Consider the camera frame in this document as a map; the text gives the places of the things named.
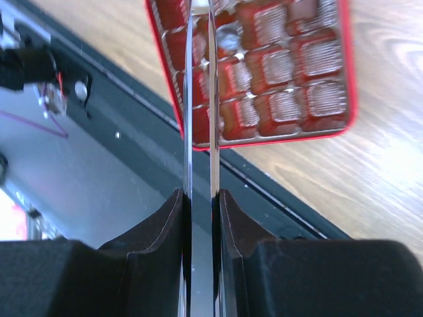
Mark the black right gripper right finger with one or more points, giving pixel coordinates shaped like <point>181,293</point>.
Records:
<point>258,274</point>

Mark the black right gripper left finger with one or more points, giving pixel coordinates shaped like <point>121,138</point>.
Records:
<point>143,272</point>

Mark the metal tongs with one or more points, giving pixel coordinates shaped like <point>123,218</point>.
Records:
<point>204,131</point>

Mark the dark round chocolate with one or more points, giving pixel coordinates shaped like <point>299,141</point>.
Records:
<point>228,37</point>

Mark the white square chocolate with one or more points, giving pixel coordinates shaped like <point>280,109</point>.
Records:
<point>199,7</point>

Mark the red chocolate box tray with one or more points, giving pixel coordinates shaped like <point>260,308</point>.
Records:
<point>292,78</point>

